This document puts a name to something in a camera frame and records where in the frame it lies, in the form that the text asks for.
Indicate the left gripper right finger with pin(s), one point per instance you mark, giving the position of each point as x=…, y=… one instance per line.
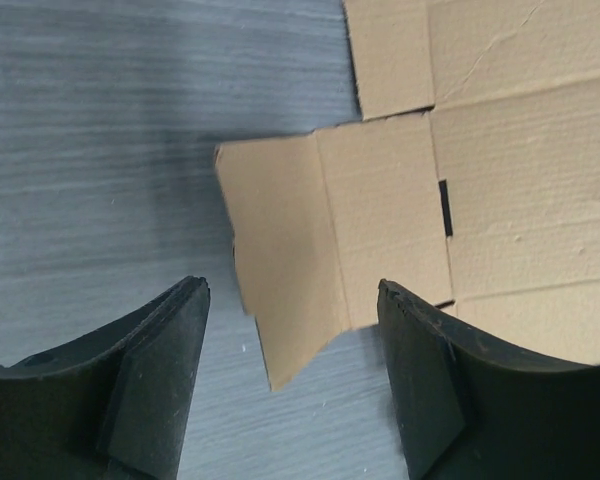
x=470, y=405

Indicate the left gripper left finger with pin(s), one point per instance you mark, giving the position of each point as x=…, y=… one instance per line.
x=111, y=404

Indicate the large flat cardboard box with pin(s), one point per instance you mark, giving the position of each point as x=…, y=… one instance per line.
x=472, y=179

